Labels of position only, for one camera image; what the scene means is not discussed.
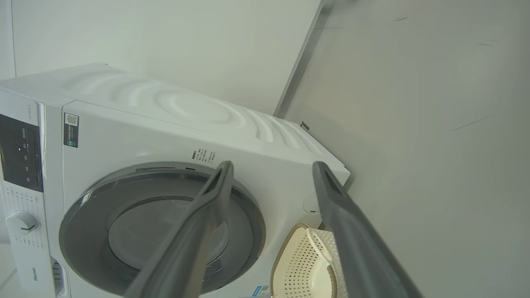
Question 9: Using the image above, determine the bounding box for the dark QR code sticker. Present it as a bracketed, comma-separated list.
[63, 113, 80, 148]

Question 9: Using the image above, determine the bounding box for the round glass washer door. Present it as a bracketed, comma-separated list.
[59, 161, 266, 296]

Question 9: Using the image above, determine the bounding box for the white front-load washing machine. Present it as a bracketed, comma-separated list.
[0, 62, 351, 298]

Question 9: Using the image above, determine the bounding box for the dark washing machine display panel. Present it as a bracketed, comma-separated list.
[0, 114, 44, 193]

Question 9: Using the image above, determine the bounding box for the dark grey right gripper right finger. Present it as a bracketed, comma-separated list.
[312, 161, 423, 298]

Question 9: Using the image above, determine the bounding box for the cream perforated laundry basket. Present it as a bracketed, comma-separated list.
[270, 223, 350, 298]

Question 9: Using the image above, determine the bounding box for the white washing machine dial knob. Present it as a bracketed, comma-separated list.
[5, 210, 38, 237]

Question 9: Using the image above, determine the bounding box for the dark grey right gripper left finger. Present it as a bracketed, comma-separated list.
[123, 161, 235, 298]

